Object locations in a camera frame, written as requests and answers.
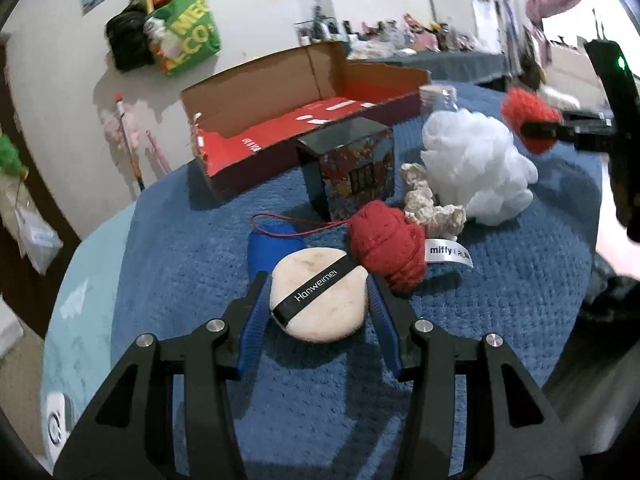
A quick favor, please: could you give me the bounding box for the red fluffy pompom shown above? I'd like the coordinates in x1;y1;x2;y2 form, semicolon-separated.
501;87;563;155

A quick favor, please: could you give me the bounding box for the white mesh bath pouf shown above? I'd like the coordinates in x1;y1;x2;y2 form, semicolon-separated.
421;110;538;226

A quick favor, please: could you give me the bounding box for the round beige powder puff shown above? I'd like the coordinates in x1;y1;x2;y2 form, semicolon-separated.
270;247;369;344

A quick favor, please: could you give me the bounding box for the cream plush miffy toy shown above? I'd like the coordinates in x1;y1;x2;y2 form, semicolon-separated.
399;164;474;269

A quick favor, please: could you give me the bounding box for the red knitted yarn ball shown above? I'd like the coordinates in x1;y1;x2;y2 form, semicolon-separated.
249;199;428;295

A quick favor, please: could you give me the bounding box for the dark covered side table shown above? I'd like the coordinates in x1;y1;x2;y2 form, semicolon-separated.
367;51;511;92

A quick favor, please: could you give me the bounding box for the blue sponge block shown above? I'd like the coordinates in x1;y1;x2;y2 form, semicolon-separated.
247;222;306;282

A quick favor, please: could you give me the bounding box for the light blue mat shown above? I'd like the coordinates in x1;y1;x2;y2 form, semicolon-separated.
40;199;139;461

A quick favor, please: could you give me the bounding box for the clear jar with gold beads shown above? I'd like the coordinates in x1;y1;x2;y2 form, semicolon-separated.
419;84;459;122

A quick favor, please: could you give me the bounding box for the white device on mat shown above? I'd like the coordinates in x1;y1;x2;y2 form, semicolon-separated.
44;391;75;465

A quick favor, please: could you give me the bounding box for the blue knitted blanket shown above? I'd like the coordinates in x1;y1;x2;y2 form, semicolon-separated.
110;79;609;480

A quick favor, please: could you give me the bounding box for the plastic bag on door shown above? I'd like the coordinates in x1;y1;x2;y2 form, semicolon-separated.
15;206;64;275

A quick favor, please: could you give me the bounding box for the open red cardboard box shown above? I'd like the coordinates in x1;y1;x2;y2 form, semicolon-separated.
181;42;431;200

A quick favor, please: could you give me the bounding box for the black patterned gift box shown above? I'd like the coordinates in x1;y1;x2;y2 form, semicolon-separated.
295;117;395;222

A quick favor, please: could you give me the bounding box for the orange tipped stick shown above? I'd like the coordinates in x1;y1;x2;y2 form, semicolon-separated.
115;93;145;192

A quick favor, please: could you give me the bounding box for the green plush on door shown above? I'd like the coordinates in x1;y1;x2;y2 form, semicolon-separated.
0;133;28;179

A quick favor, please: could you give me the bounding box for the green tote bag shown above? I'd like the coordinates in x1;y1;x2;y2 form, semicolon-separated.
143;0;221;77

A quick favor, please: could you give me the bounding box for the black bag on wall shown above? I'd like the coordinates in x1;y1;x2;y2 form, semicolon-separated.
105;0;154;73

